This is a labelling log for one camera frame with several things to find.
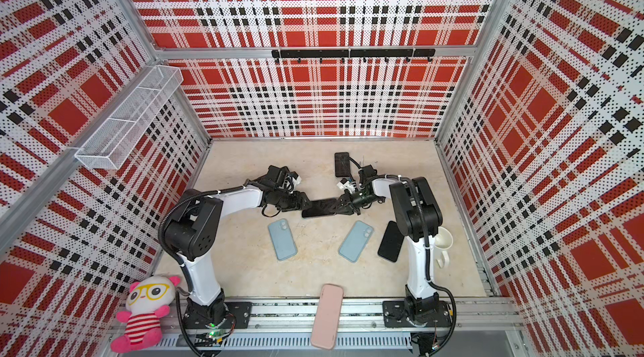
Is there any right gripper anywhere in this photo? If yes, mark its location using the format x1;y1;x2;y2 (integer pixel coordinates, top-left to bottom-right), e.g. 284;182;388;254
330;189;382;216

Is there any black phone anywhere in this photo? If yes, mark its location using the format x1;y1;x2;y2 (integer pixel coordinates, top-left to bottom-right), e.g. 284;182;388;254
301;198;355;219
377;221;404;263
334;152;352;179

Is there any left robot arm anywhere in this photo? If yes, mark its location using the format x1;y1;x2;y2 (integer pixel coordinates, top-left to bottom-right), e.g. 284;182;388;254
158;165;312;306

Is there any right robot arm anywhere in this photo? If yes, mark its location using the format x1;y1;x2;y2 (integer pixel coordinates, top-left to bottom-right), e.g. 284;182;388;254
330;166;443;302

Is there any light blue case near right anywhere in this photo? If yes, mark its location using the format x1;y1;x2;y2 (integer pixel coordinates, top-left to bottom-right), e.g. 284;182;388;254
338;221;374;263

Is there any light blue case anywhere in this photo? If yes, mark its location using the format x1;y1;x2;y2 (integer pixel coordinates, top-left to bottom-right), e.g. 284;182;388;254
338;221;374;263
268;219;298;261

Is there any light blue case near left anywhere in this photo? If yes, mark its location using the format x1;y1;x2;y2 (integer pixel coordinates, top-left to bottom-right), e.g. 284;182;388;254
268;219;298;261

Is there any pink phone case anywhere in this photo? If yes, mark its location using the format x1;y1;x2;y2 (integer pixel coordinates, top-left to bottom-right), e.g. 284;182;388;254
310;284;344;350

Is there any white cup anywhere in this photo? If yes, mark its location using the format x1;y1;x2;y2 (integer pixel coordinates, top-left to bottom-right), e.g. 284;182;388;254
434;227;454;268

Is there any pink plush toy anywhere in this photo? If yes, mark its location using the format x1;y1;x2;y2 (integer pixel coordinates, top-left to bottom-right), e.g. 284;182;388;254
110;276;181;354

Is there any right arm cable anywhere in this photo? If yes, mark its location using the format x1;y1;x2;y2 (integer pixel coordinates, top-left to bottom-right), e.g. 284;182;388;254
419;281;458;357

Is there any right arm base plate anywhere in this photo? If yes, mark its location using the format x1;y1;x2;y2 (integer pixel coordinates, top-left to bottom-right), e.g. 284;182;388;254
382;298;452;329

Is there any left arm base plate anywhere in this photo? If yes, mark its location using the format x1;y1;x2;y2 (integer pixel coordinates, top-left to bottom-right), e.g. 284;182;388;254
182;299;253;330

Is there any black hook rail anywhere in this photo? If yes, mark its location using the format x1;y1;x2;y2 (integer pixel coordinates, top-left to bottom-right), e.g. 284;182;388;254
271;48;436;62

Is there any white wire basket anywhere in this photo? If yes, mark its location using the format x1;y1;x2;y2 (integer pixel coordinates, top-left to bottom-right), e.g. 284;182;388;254
75;65;183;170

